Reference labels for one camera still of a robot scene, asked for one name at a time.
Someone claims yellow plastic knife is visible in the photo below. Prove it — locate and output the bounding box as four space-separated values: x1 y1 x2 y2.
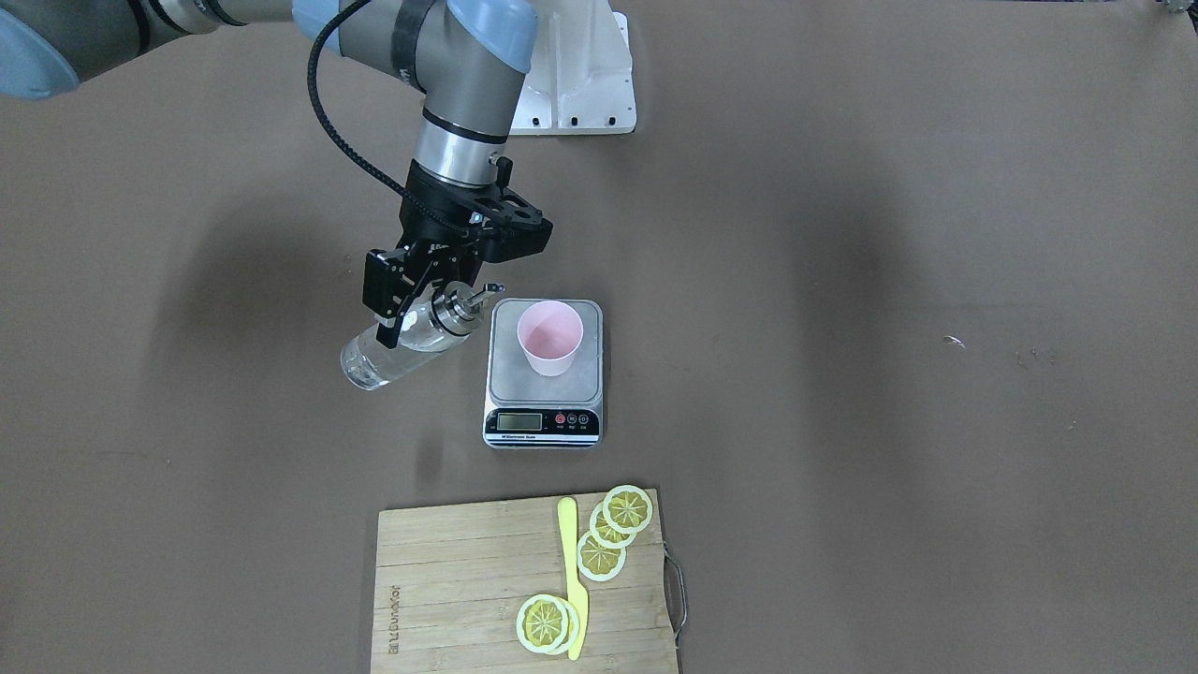
556 496 589 661

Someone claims silver digital kitchen scale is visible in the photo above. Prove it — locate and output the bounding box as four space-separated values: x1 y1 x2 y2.
482 298 605 449

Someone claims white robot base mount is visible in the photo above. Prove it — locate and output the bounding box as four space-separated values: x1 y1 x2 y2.
510 1 637 136

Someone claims pink plastic cup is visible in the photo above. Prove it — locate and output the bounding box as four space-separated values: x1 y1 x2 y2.
518 300 585 378

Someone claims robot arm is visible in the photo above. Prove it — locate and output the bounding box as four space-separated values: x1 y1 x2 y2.
4 1 552 351

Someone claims lemon slice near knife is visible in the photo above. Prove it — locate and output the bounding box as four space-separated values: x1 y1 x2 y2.
515 593 582 655

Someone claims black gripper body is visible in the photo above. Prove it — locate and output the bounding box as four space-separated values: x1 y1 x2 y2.
363 157 553 318

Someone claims clear glass sauce bottle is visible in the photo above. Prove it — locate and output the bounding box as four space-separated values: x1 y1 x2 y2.
341 283 506 391

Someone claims bamboo cutting board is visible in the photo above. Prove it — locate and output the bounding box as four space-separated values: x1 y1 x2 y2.
371 496 680 673

